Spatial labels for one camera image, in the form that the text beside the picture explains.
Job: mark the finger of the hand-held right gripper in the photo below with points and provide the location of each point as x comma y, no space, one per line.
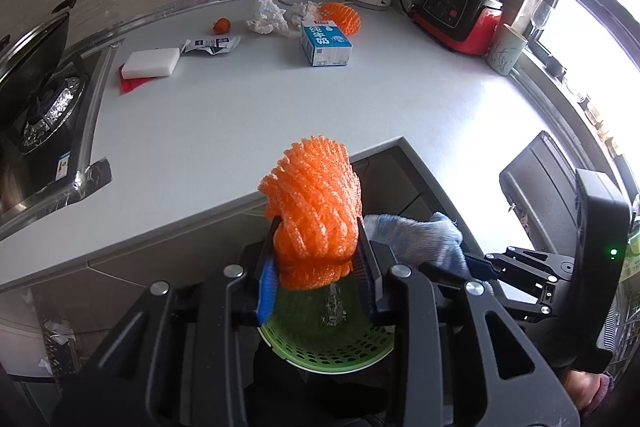
485,268
530,299

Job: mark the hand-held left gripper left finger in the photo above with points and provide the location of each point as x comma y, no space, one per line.
265,289

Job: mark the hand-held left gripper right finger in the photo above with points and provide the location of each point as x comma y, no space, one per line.
364,279

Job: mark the blue white cloth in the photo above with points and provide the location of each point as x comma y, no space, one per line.
425,237

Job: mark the green plastic basket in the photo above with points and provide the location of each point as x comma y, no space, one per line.
325,349

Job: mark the orange foam fruit net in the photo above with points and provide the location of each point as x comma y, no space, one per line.
315,207
342,18

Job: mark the blue white snack wrapper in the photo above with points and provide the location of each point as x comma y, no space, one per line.
212,44

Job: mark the white sponge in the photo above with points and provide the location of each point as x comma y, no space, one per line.
152,63

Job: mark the person's right forearm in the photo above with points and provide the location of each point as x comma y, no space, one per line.
582,389

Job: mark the black mesh waste basket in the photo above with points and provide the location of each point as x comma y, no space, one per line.
60,347

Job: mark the pale cup with plant print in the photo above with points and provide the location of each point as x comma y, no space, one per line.
506,52

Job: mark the window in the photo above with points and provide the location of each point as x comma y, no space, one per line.
600,22

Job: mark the blue white milk carton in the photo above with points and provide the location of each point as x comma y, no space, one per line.
325,44

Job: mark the red snack packet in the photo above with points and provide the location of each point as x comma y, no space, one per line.
131,86

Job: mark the wine glass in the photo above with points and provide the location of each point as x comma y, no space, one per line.
541,14

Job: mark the small orange fruit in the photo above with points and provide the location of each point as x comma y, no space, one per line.
221,26

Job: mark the gas stove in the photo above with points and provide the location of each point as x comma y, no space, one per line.
45,132

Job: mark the crumpled white blue tissue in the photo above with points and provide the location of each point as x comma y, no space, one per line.
267,14

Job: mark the black wok with lid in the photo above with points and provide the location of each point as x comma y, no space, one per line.
30,52

